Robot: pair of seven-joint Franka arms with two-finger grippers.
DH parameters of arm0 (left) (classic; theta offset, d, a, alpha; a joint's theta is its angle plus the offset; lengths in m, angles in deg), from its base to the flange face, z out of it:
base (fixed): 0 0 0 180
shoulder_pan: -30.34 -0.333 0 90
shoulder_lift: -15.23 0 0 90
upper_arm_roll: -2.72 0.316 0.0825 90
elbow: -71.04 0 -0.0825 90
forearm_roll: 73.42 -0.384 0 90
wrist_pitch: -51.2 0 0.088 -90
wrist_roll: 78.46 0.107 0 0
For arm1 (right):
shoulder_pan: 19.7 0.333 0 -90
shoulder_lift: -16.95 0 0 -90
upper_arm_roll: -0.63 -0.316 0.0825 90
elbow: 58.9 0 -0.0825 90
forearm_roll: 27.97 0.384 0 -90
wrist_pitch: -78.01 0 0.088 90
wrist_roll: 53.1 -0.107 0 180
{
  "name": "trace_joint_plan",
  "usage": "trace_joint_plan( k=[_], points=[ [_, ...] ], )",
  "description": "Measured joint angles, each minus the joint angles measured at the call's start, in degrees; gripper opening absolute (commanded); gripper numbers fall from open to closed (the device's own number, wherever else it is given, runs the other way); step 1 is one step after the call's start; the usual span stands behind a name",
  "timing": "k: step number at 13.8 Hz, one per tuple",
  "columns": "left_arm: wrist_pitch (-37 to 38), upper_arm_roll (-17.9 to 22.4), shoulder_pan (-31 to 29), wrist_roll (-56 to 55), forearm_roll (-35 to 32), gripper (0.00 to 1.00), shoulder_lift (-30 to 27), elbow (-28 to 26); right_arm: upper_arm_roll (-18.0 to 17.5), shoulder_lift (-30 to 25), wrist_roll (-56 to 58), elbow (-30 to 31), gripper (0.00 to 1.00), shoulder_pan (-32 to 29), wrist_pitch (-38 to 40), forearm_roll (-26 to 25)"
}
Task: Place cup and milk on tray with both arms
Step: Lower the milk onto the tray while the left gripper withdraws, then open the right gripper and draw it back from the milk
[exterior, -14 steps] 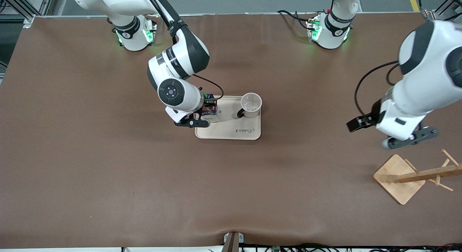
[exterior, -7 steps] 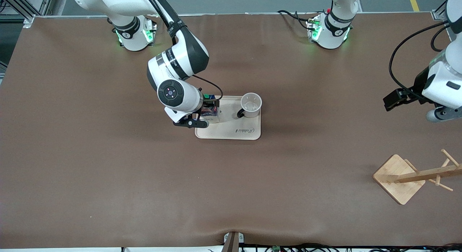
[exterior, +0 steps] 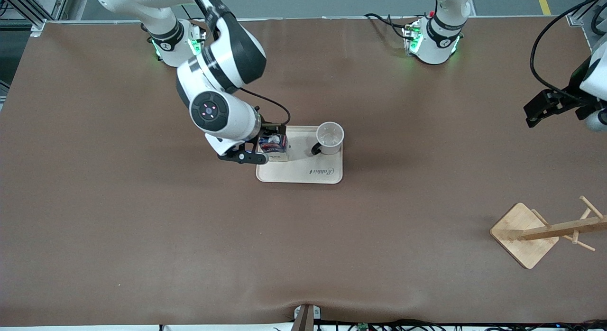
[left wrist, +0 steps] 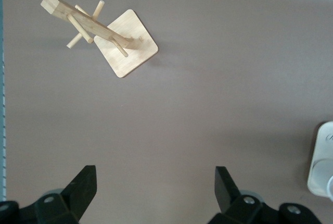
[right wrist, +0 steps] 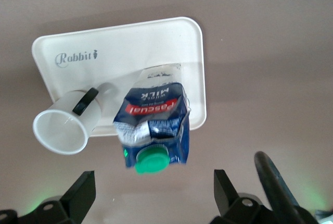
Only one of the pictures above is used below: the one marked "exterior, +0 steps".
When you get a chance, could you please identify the blue milk carton green cap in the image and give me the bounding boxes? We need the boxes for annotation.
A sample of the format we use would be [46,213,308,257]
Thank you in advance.
[258,134,289,162]

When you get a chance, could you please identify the black left arm base cable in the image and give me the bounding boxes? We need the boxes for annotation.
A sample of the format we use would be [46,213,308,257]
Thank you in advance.
[364,12,409,40]

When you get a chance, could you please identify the white smiley cup black handle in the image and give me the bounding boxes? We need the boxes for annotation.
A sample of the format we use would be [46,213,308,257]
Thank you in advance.
[312,122,345,156]

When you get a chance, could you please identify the grey metal bracket post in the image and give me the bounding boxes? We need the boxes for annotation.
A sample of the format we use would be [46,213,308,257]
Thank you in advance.
[293,304,322,331]

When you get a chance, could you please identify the wooden mug rack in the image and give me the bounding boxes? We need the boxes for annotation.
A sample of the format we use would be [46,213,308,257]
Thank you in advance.
[490,195,607,270]

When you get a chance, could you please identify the cream tray with bear print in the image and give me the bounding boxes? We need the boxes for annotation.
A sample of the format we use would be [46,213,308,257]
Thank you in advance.
[256,126,343,184]

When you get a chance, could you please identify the aluminium frame post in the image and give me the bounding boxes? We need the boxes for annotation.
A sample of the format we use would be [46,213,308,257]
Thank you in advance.
[0,0,72,37]
[567,0,607,42]

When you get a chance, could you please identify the silver table edge rail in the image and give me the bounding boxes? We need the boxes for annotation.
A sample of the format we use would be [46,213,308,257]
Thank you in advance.
[45,16,570,24]

